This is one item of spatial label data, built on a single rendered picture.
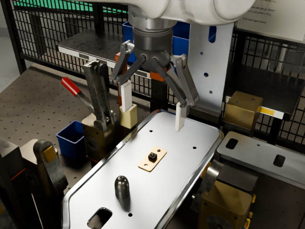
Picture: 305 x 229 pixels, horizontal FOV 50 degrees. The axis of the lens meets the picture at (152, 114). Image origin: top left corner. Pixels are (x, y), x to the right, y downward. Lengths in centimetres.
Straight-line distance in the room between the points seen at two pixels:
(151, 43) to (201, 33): 31
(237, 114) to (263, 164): 16
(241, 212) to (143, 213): 19
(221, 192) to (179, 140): 23
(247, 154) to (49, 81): 121
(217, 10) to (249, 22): 76
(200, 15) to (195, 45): 52
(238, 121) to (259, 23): 36
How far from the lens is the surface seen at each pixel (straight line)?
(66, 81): 84
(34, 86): 177
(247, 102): 92
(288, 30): 111
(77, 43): 134
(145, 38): 59
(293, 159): 87
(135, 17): 58
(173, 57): 61
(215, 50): 88
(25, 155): 75
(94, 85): 76
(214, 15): 38
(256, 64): 311
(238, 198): 68
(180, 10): 40
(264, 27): 113
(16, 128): 149
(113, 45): 130
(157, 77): 103
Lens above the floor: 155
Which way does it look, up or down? 36 degrees down
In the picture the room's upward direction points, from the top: straight up
